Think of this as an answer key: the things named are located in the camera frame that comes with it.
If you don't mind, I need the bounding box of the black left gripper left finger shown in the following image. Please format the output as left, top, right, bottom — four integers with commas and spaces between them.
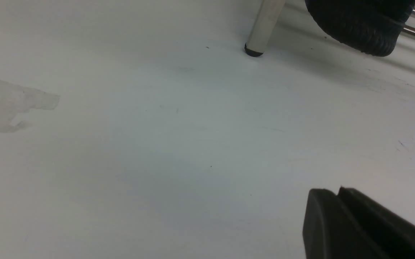
302, 188, 390, 259

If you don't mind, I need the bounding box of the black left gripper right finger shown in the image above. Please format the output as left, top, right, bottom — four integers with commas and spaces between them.
338, 187, 415, 259

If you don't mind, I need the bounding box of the stainless steel shoe rack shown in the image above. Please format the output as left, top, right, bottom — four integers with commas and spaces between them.
244, 0, 415, 57

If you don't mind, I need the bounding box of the black knit sneaker left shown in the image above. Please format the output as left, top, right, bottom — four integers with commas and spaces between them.
305, 0, 415, 57

